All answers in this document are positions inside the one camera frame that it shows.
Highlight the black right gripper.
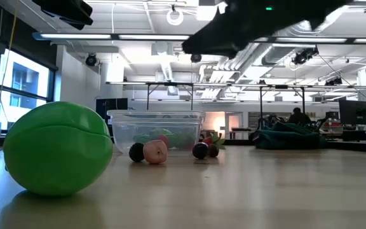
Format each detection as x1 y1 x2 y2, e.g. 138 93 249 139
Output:
182 0 263 60

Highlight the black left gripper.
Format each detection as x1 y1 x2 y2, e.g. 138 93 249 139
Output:
32 0 94 31

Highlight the clear plastic tupperware container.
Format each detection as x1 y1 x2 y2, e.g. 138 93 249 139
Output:
106 109 207 154

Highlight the red toy strawberry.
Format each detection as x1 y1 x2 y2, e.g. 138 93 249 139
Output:
201 132 226 150
157 134 170 149

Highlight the black toy cherry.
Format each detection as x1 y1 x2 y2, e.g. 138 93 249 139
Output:
192 142 209 160

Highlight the red toy cherry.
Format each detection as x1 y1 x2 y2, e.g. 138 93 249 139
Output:
207 143 220 158

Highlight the green toy pea pod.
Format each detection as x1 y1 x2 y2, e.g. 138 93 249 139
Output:
132 128 171 144

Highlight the black toy blackberry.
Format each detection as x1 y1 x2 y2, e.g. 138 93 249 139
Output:
128 142 146 163

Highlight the green toy pear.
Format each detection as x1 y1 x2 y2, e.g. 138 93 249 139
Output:
2 101 114 197

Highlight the long ceiling light strip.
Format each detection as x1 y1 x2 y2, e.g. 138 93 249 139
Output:
32 31 191 41
252 36 366 45

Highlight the large window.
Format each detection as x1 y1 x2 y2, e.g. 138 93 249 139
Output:
0 47 57 131

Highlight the black monitor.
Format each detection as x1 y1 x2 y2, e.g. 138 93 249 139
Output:
338 99 366 127
95 97 129 120

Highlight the person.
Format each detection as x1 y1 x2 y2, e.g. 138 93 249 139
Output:
287 107 313 125

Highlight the dark green cloth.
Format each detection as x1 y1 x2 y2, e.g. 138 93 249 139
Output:
253 121 327 150

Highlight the white hanging ring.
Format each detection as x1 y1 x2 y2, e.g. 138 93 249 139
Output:
165 8 184 26

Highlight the black metal rig frame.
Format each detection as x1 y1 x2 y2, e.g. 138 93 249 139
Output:
105 81 308 128

